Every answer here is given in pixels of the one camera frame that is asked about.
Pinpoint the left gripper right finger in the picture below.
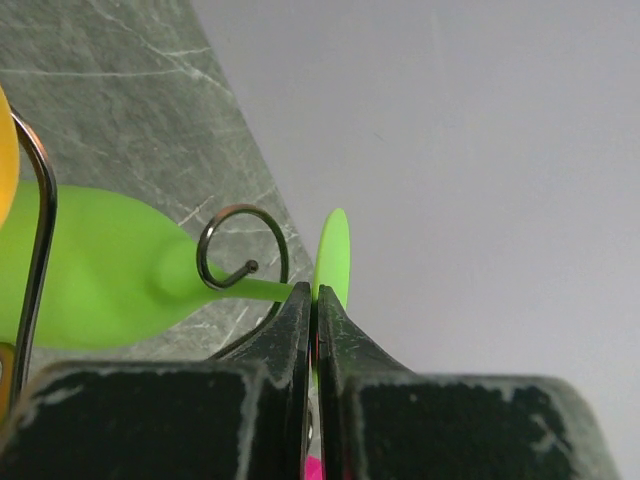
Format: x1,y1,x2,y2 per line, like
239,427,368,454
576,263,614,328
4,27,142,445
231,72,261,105
316,286,618,479

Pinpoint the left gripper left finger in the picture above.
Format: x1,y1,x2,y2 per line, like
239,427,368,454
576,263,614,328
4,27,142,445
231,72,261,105
1,282,311,479

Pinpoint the pink wine glass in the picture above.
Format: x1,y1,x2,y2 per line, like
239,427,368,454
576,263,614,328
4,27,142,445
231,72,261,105
304,455,324,480

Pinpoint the green wine glass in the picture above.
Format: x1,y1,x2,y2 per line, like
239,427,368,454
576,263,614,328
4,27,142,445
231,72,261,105
1,181,351,350

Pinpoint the orange wine glass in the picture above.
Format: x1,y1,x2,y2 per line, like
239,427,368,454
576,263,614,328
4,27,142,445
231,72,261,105
0,90,20,225

